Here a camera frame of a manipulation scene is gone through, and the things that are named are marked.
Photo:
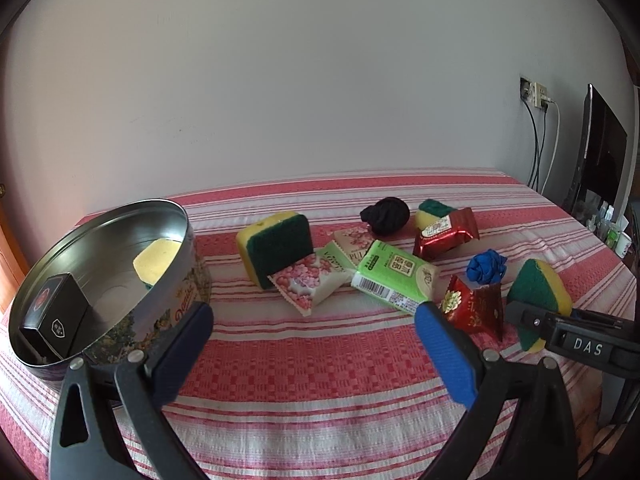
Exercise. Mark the white wall socket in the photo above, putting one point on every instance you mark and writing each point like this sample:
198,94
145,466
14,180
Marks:
540,94

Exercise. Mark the small black box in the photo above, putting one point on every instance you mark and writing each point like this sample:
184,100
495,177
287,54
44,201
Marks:
50,310

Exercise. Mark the blue rolled sock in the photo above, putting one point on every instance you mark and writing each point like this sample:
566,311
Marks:
485,267

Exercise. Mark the black monitor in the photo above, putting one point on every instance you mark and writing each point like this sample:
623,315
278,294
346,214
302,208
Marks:
602,150

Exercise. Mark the green tissue pack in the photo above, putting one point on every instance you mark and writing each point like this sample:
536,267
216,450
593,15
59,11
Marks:
395,272

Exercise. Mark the red snack packet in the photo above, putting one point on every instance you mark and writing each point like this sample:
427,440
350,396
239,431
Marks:
475,307
445,235

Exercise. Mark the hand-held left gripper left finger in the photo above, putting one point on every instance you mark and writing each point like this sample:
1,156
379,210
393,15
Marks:
187,340

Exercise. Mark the round metal cookie tin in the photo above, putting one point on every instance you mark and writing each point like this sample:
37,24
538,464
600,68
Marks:
150,320

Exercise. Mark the white cup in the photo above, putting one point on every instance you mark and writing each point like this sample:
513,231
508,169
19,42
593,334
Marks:
623,246

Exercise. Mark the dark wall socket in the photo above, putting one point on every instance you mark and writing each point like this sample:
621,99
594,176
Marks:
525,89

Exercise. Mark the black rolled sock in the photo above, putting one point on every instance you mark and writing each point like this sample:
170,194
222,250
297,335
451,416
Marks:
385,215

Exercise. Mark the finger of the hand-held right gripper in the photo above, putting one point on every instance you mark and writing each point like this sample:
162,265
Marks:
525,315

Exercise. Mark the wooden door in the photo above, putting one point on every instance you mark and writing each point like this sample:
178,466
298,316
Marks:
10,260

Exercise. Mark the large green yellow sponge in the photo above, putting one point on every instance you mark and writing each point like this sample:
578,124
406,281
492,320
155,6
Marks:
280,245

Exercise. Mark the pink floral green snack packet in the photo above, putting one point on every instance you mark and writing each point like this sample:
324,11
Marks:
305,285

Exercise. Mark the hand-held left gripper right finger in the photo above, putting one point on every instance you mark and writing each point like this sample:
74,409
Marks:
445,350

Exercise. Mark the green labelled bottle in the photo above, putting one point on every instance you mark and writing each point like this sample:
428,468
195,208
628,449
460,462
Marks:
612,235

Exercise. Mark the red striped tablecloth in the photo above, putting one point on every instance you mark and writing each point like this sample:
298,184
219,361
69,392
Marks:
300,385

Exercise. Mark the white floral snack packet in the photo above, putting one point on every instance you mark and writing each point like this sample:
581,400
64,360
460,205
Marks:
352,245

